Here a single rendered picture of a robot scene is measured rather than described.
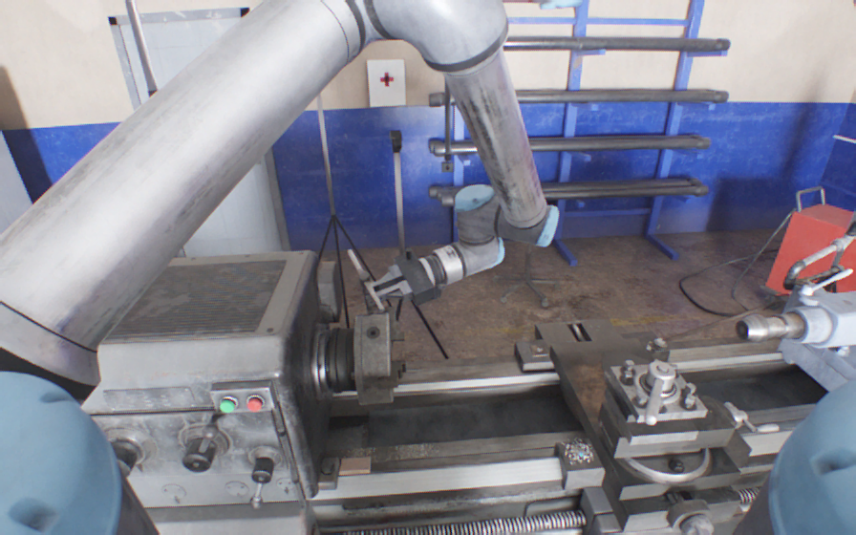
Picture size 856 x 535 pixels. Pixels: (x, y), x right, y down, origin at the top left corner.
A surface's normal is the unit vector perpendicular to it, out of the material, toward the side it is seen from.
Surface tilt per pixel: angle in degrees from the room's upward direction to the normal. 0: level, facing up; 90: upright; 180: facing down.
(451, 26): 107
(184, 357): 45
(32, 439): 5
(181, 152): 64
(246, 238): 90
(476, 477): 36
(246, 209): 90
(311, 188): 90
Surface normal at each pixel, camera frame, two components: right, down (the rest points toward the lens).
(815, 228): -0.91, 0.21
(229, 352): 0.04, -0.29
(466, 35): 0.16, 0.70
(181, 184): 0.78, 0.13
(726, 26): 0.07, 0.48
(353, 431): -0.02, -0.88
